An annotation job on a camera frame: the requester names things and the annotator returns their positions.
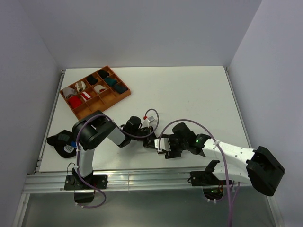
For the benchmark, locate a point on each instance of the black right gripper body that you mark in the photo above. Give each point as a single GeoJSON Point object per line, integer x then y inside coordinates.
{"type": "Point", "coordinates": [176, 146]}

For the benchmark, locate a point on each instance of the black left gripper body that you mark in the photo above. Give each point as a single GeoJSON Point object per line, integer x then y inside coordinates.
{"type": "Point", "coordinates": [140, 132]}

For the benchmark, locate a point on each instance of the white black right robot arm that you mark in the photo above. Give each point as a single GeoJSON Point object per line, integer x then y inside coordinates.
{"type": "Point", "coordinates": [228, 163]}

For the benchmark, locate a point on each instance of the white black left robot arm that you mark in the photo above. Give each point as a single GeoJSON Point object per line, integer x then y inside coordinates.
{"type": "Point", "coordinates": [91, 131]}

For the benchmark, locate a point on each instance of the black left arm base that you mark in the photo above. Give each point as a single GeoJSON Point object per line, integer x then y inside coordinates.
{"type": "Point", "coordinates": [83, 193]}

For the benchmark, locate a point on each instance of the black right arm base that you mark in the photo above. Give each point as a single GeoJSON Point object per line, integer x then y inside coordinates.
{"type": "Point", "coordinates": [214, 186]}

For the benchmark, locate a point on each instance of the dark teal rolled sock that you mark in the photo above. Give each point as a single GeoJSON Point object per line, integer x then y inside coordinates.
{"type": "Point", "coordinates": [120, 89]}

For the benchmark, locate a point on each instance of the orange wooden divider tray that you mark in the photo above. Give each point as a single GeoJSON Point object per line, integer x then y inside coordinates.
{"type": "Point", "coordinates": [101, 101]}

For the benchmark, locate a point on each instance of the teal green rolled sock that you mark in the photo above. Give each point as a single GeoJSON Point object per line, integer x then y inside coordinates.
{"type": "Point", "coordinates": [110, 81]}

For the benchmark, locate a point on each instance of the white red rolled sock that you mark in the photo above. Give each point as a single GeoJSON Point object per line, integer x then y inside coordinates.
{"type": "Point", "coordinates": [99, 88]}

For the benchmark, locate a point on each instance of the red white striped sock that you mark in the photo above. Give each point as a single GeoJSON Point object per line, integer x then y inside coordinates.
{"type": "Point", "coordinates": [85, 96]}

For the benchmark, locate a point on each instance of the beige brown rolled sock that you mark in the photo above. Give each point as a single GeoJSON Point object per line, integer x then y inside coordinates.
{"type": "Point", "coordinates": [80, 86]}

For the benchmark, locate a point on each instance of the black patterned sock pile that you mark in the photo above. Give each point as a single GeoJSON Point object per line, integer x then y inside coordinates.
{"type": "Point", "coordinates": [63, 143]}

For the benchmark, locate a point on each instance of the grey white rolled sock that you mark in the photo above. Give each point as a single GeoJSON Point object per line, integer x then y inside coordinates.
{"type": "Point", "coordinates": [68, 92]}

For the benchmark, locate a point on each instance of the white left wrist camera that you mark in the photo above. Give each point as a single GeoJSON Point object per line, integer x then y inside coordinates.
{"type": "Point", "coordinates": [147, 121]}

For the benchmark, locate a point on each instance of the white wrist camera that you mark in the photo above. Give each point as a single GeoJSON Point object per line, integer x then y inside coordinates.
{"type": "Point", "coordinates": [147, 121]}
{"type": "Point", "coordinates": [162, 145]}

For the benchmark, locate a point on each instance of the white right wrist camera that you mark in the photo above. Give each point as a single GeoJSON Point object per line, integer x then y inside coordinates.
{"type": "Point", "coordinates": [162, 145]}

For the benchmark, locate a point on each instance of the aluminium frame rail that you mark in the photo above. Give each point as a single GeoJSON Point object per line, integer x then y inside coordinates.
{"type": "Point", "coordinates": [124, 180]}

